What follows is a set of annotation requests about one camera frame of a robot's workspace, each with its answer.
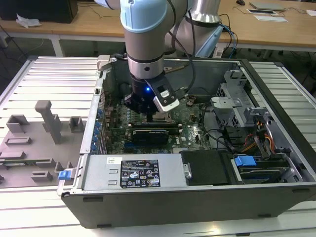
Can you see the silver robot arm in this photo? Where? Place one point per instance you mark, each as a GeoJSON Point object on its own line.
{"type": "Point", "coordinates": [143, 37]}

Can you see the CPU socket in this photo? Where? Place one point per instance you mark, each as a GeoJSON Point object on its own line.
{"type": "Point", "coordinates": [163, 120]}

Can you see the RAM slot white clips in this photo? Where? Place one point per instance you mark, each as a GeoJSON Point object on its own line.
{"type": "Point", "coordinates": [163, 125]}
{"type": "Point", "coordinates": [175, 129]}

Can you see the blue expansion slot clip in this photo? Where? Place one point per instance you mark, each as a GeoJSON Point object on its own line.
{"type": "Point", "coordinates": [96, 134]}
{"type": "Point", "coordinates": [100, 113]}
{"type": "Point", "coordinates": [98, 125]}
{"type": "Point", "coordinates": [94, 142]}
{"type": "Point", "coordinates": [93, 148]}

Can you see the black graphics card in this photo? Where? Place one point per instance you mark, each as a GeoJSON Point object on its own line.
{"type": "Point", "coordinates": [150, 137]}

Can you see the green motherboard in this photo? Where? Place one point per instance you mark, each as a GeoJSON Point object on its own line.
{"type": "Point", "coordinates": [192, 138]}

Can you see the wooden desk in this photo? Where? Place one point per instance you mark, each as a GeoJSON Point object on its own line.
{"type": "Point", "coordinates": [86, 27]}

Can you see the grey metal disk bay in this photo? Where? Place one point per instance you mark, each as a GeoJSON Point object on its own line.
{"type": "Point", "coordinates": [229, 106]}

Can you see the grey power supply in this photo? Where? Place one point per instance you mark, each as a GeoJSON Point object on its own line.
{"type": "Point", "coordinates": [98, 172]}

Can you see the blue case latch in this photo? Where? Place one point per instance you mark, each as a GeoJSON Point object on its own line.
{"type": "Point", "coordinates": [64, 174]}

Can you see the grey parts rack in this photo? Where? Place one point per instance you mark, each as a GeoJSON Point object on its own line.
{"type": "Point", "coordinates": [29, 148]}

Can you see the black monitor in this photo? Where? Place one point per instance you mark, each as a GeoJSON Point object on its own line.
{"type": "Point", "coordinates": [37, 10]}

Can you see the black open PC case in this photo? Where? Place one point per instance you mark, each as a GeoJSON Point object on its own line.
{"type": "Point", "coordinates": [172, 209]}

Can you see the hard disk in blue carrier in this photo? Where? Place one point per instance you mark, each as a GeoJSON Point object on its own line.
{"type": "Point", "coordinates": [244, 161]}

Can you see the crumpled white paper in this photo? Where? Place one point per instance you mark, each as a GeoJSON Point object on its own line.
{"type": "Point", "coordinates": [27, 22]}

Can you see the black mouse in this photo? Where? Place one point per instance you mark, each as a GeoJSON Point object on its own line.
{"type": "Point", "coordinates": [240, 2]}

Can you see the white framed paper sheet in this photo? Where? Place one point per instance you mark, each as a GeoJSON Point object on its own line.
{"type": "Point", "coordinates": [261, 11]}

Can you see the silver laptop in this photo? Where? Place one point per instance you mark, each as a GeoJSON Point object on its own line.
{"type": "Point", "coordinates": [267, 5]}

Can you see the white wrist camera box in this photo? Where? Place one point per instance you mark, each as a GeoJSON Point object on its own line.
{"type": "Point", "coordinates": [168, 102]}

